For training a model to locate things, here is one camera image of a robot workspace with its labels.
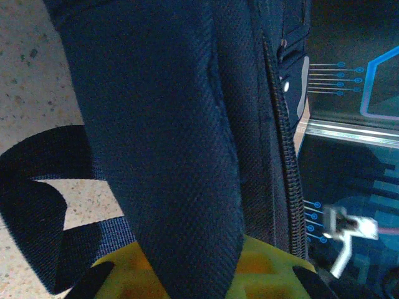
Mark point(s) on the navy blue backpack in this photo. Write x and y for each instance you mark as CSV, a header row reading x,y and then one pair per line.
x,y
171,124

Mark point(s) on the aluminium frame post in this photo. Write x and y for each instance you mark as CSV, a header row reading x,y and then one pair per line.
x,y
352,132

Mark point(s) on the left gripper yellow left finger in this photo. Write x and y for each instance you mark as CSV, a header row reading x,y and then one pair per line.
x,y
124,277

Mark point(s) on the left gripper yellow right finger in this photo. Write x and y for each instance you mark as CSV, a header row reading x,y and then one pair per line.
x,y
268,280

